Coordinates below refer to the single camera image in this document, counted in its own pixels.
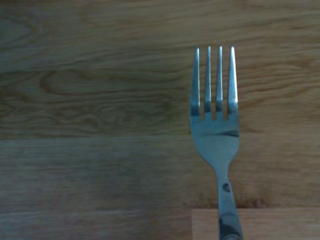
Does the stainless steel fork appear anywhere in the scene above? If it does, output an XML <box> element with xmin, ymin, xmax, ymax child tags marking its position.
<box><xmin>188</xmin><ymin>45</ymin><xmax>245</xmax><ymax>240</ymax></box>

